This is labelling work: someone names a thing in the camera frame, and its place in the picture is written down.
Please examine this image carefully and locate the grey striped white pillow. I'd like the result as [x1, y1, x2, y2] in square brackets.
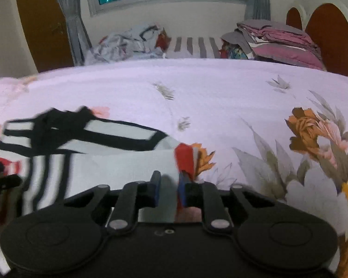
[165, 36, 226, 60]

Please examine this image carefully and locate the stack of pink grey blankets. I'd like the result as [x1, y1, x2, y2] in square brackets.
[222, 19, 327, 71]

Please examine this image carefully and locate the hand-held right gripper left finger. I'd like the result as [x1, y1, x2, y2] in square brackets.
[64, 170, 162, 234]

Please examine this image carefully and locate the white and brown headboard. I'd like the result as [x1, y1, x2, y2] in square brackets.
[286, 2, 348, 79]

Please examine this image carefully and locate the pile of crumpled clothes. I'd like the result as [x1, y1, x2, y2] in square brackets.
[85, 22, 172, 65]

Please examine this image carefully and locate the black red striped white shirt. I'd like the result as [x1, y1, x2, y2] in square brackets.
[0, 107, 210, 224]

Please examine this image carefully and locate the colourful floral cloth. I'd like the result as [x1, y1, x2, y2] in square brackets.
[220, 42, 253, 60]

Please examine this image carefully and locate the pink floral bed sheet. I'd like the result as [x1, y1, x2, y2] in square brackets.
[0, 58, 348, 278]

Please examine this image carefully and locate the brown wooden door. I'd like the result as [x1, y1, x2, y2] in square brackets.
[14, 0, 75, 73]

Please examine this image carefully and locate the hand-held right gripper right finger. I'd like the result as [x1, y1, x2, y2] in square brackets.
[176, 172, 281, 234]

